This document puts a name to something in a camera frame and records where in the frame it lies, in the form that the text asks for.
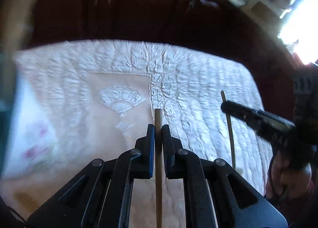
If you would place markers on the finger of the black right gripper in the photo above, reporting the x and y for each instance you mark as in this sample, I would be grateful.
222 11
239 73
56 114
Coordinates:
255 118

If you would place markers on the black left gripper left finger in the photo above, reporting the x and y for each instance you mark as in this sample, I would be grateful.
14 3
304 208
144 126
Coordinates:
100 194

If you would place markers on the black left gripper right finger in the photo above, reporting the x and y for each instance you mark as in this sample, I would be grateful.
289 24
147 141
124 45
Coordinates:
215 194

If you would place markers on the thin bamboo chopstick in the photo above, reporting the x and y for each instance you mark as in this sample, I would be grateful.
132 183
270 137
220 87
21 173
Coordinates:
232 144

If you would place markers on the brown wooden chopstick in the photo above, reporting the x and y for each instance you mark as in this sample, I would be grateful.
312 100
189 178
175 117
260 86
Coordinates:
158 165

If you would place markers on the person's right hand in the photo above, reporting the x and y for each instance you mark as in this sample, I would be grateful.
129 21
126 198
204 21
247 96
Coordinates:
283 182

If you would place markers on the white floral cup blue rim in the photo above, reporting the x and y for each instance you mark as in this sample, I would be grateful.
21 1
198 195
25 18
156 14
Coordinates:
32 141

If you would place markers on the white quilted tablecloth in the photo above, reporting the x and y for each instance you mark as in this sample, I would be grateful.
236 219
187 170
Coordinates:
101 98

